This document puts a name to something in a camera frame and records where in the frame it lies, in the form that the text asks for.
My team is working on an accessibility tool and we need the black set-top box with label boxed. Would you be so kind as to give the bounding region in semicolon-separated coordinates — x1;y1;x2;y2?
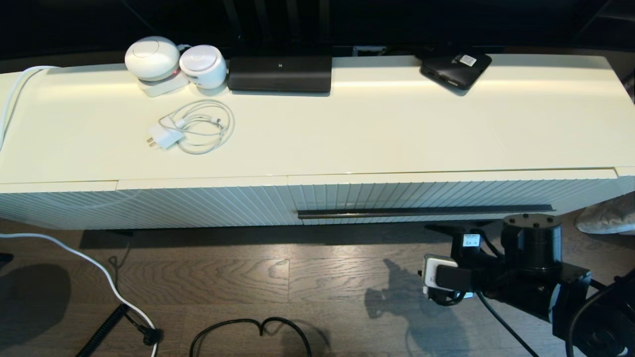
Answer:
420;52;493;91

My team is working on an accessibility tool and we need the small white round speaker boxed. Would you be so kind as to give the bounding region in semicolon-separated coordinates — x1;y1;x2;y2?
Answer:
179;45;228;90

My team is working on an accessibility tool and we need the black angled power plug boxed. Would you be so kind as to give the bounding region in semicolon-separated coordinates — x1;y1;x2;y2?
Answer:
124;310;164;347

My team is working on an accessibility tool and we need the pale grey cushion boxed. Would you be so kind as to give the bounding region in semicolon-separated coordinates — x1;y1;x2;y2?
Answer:
574;191;635;237

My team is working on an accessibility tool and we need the large white round speaker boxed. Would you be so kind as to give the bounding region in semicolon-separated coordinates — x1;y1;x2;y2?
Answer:
124;36;181;83

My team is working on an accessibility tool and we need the white plug charger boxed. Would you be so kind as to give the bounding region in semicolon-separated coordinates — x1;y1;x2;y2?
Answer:
146;124;186;151

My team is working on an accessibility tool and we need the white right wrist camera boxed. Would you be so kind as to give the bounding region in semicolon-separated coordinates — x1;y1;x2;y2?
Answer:
422;254;472;299

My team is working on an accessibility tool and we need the coiled white charging cable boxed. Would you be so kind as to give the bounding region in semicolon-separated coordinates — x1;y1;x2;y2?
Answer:
159;100;236;156

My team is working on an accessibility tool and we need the black rectangular router box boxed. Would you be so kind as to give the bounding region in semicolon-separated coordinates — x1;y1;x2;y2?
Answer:
228;56;333;94

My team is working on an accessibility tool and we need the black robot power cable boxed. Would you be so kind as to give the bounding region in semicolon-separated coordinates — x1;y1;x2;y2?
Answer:
189;316;314;357

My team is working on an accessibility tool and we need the white fluted drawer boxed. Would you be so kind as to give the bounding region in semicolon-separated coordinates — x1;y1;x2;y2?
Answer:
287;168;618;227

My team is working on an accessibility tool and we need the black spiral coiled cable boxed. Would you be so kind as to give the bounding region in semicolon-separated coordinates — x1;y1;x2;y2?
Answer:
75;303;130;357

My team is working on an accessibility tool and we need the flat white base box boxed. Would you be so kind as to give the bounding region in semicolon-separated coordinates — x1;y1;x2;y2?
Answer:
137;74;191;98

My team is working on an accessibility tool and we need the thick white power cable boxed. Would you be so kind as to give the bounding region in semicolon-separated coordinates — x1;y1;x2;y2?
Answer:
0;232;160;357
0;65;62;152

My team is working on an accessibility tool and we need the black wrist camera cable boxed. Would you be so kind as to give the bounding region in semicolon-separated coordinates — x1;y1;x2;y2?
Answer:
429;290;467;307

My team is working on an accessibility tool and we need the white ribbed tv cabinet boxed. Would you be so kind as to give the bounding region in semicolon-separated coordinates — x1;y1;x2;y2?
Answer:
0;54;635;233

